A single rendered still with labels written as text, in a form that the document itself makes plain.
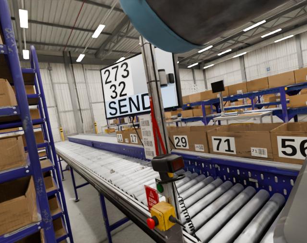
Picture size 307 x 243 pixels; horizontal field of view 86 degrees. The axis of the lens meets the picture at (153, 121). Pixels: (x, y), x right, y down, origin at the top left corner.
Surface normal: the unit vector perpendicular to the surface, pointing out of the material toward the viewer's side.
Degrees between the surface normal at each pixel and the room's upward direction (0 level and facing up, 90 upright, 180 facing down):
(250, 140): 90
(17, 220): 90
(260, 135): 90
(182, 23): 150
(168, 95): 86
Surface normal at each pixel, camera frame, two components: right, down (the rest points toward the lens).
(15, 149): 0.61, -0.05
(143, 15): -0.61, 0.73
